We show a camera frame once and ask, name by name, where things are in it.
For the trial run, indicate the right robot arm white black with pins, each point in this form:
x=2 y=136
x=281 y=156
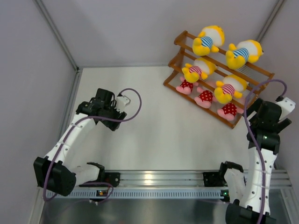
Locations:
x=249 y=194

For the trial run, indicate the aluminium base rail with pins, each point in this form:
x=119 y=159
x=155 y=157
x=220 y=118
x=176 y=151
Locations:
x=183 y=178

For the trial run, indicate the pink plush red dotted dress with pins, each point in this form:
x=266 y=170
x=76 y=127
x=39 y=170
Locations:
x=186 y=87

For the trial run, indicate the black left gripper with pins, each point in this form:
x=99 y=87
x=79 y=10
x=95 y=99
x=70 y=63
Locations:
x=118 y=115

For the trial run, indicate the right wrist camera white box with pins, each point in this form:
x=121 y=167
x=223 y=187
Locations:
x=286 y=104

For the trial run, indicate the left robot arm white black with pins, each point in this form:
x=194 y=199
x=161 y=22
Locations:
x=54 y=171

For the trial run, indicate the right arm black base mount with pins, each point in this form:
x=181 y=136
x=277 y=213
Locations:
x=214 y=179

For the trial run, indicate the yellow plush red stripes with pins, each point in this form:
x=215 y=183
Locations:
x=200 y=69
x=230 y=87

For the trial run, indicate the yellow plush blue stripes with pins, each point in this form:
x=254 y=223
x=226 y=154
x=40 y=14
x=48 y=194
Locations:
x=209 y=40
x=248 y=51

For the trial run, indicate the grey slotted cable duct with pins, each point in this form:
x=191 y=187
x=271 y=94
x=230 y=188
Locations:
x=147 y=194

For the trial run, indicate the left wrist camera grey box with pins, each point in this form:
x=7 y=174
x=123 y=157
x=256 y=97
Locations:
x=121 y=103

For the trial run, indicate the brown wooden shelf rack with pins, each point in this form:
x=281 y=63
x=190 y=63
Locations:
x=249 y=72

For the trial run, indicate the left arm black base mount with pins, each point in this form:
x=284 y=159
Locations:
x=112 y=178

